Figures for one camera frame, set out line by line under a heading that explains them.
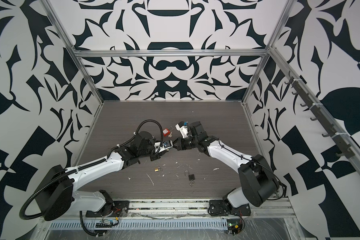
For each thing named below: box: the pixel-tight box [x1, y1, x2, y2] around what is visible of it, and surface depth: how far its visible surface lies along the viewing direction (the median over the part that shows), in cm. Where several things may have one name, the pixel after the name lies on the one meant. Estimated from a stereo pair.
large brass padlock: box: [164, 140, 173, 148], surface depth 71 cm
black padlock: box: [184, 170, 196, 187], surface depth 85 cm
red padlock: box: [162, 126, 174, 137], surface depth 103 cm
